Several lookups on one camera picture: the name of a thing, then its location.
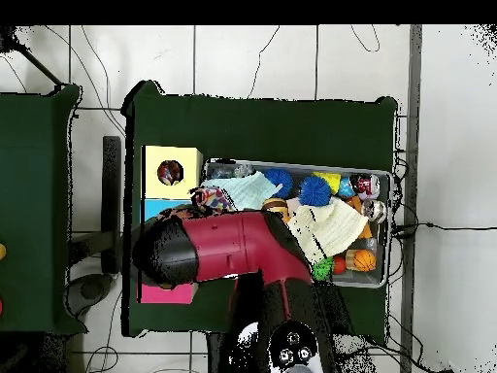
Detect polka-dot cloth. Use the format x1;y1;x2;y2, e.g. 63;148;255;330
154;186;237;222

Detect wooden three-hole box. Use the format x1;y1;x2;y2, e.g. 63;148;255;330
137;145;204;305

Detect shallow mesh bin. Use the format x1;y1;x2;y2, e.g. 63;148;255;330
201;157;393;289

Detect mint green waffle cloth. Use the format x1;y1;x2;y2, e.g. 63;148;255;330
199;170;282;213

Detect toy burger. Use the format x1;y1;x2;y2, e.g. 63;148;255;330
261;197;290;222

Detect blue spiky ball with eyes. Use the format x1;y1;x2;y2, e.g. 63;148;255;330
297;175;332;207

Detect dark green table cloth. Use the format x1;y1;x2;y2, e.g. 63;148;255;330
121;80;399;345

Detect cream waffle cloth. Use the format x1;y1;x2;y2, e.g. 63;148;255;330
286;197;370;265

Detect yellow foam wedge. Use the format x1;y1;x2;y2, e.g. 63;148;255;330
312;171;343;195

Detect green spiky ball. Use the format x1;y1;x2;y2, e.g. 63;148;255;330
312;256;336;282

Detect crushed soda can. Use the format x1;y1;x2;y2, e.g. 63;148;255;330
348;173;381;201

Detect orange toy basketball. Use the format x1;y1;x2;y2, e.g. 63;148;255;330
345;249;378;273

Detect black upright bar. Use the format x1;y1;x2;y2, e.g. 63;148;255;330
101;135;122;273

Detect dark green side table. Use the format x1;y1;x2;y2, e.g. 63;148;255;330
0;84;88;336

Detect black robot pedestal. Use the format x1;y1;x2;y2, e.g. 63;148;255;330
205;331;234;373

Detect black floor cable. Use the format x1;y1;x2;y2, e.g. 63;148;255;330
391;221;497;239

